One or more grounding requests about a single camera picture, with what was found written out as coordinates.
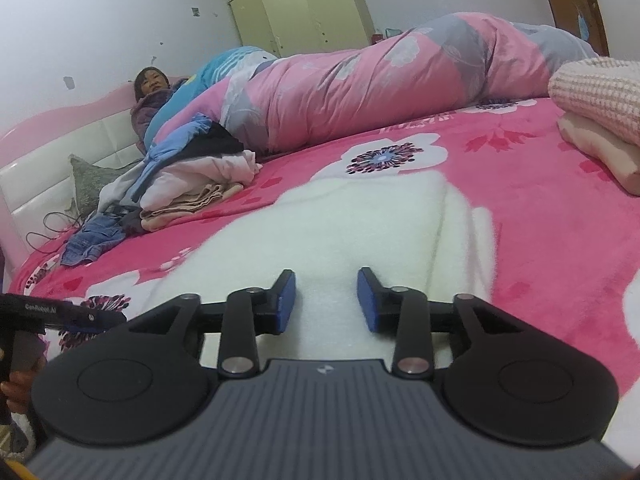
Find beige folded garment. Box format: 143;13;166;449
557;112;640;196

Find pink grey floral quilt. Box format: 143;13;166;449
150;10;601;156

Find pale yellow wardrobe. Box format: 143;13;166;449
227;0;376;58

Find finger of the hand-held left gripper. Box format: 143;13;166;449
65;307;127;335

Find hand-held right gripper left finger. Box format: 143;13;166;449
127;269;297;377

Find black cable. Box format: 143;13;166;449
25;210;81;253

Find pink white bed headboard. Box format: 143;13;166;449
0;82;146;281

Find beige crumpled garment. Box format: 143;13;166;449
139;182;243;233

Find dark grey garment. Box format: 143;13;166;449
117;207;147;236

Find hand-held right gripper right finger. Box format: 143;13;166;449
356;267;521;377

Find pink checked folded garment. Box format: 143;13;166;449
548;58;640;136

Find teal patterned quilt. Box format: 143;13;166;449
145;46;278;146

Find light blue padded jacket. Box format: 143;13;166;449
132;112;221;206

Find white fluffy sweater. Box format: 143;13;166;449
127;172;501;361

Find pink floral bed blanket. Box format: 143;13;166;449
10;95;640;461

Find grey patterned pillow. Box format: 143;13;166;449
69;155;146;221

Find black garment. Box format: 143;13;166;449
187;122;246;161

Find pale pink white garment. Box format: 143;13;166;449
140;150;263;211

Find blue jeans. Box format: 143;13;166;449
61;210;126;267

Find grey white garment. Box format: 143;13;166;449
97;167;151;216

